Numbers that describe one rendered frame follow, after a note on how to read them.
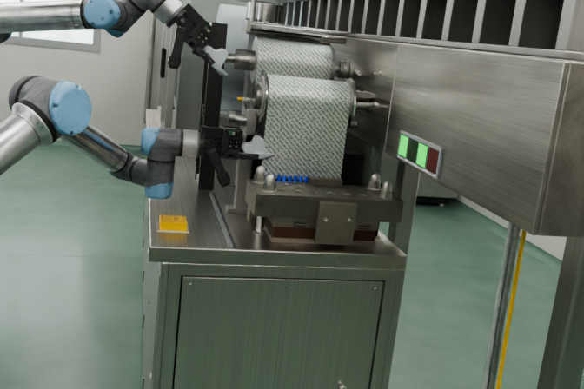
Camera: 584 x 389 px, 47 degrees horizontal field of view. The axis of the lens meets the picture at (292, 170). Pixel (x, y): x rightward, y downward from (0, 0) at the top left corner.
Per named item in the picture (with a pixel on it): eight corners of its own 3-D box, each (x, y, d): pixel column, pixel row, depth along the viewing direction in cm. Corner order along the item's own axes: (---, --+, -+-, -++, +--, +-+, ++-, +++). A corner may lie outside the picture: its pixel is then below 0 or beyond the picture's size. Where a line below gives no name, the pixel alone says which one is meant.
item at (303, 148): (259, 181, 191) (266, 115, 187) (339, 185, 196) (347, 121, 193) (260, 181, 190) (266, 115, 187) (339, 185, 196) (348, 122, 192)
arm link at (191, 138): (182, 159, 181) (180, 153, 189) (199, 160, 182) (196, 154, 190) (184, 131, 179) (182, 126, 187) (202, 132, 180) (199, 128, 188)
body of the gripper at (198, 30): (220, 35, 184) (188, 2, 180) (198, 57, 184) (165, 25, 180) (217, 34, 191) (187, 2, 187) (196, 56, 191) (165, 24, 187)
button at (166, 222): (158, 223, 181) (159, 214, 180) (185, 224, 182) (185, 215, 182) (159, 231, 174) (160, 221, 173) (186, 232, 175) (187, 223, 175)
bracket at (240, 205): (223, 207, 203) (232, 107, 197) (244, 209, 204) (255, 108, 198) (225, 213, 198) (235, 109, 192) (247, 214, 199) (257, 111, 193)
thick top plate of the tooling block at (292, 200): (244, 200, 187) (247, 178, 186) (381, 207, 196) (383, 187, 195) (254, 216, 172) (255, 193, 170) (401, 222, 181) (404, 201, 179)
